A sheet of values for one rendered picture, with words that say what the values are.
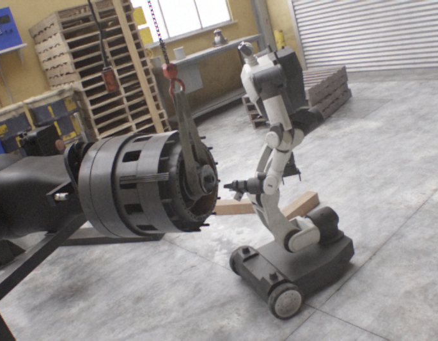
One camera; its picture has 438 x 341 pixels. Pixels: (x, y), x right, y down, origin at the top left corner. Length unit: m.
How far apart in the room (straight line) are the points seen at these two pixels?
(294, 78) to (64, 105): 3.43
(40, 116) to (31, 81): 1.44
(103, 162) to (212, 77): 5.90
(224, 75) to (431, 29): 3.68
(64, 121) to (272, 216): 3.33
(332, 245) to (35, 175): 1.79
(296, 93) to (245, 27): 6.42
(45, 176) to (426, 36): 5.76
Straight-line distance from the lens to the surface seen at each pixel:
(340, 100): 6.01
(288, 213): 3.16
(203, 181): 2.01
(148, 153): 2.00
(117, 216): 2.11
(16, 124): 4.98
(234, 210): 3.56
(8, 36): 6.23
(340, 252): 2.51
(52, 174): 2.59
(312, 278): 2.42
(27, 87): 6.47
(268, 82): 1.95
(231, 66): 8.18
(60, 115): 5.07
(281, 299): 2.30
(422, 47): 7.00
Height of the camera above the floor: 1.57
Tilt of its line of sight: 20 degrees down
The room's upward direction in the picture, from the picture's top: 16 degrees counter-clockwise
